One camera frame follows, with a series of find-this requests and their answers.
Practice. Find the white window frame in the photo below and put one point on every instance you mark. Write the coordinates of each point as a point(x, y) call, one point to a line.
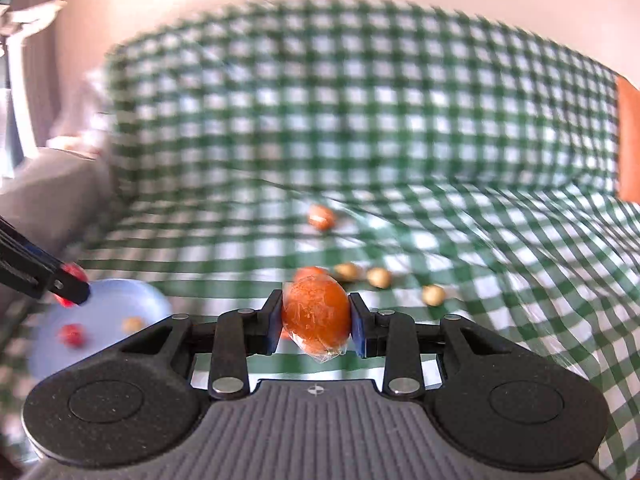
point(27, 97)

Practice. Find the grey sofa armrest cover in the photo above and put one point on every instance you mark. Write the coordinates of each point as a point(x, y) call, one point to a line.
point(53, 200)

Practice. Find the red fruit in plate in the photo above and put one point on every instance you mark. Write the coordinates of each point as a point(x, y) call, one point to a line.
point(72, 336)

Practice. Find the orange fruit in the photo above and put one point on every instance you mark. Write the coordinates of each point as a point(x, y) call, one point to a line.
point(320, 217)
point(316, 316)
point(310, 273)

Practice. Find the orange sofa cushion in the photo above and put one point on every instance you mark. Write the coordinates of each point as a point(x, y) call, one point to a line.
point(628, 99)

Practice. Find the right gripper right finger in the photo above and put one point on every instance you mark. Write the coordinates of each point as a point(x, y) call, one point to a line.
point(390, 335)

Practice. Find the yellow fruit in plate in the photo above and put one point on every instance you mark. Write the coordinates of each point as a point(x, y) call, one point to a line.
point(133, 324)

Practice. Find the small tan fruit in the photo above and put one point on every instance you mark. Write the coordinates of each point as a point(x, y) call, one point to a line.
point(433, 295)
point(347, 272)
point(379, 278)

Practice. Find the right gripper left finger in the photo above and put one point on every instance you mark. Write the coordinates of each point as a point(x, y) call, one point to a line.
point(239, 334)

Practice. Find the red cherry tomato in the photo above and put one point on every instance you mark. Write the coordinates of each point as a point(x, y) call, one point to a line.
point(71, 287)

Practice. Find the green white checkered cloth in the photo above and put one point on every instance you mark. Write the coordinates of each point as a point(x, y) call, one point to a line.
point(454, 151)

